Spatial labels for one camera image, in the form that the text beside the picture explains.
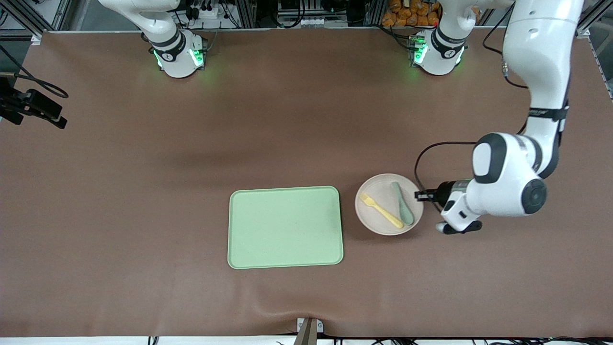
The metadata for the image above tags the aluminium diagonal frame strut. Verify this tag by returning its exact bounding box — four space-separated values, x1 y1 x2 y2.
577 0 605 38
7 0 45 38

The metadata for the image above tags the grey-green plastic spoon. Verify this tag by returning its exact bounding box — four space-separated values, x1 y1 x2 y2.
390 181 415 226

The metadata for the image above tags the white power strip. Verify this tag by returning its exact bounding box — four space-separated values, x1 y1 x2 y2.
191 4 226 21

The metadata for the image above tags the white connector row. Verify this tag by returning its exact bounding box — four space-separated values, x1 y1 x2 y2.
282 17 322 28

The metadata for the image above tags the aluminium frame post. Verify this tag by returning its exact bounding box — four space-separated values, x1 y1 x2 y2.
238 0 257 28
365 0 384 27

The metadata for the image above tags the metal table edge clamp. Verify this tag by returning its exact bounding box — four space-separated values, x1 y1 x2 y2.
296 317 324 345

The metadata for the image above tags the brown table mat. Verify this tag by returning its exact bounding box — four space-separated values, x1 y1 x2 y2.
0 28 613 338

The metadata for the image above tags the orange lumpy objects pile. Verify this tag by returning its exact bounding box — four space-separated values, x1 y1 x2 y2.
382 0 441 27

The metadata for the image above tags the beige round plate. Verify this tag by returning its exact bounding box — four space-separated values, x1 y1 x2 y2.
355 173 424 236

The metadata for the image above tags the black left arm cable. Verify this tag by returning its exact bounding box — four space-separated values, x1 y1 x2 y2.
414 19 530 211

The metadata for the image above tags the light green rectangular tray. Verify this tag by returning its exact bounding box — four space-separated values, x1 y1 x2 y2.
227 186 344 270

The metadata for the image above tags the yellow plastic fork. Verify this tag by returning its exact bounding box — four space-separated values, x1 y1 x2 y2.
360 193 404 229

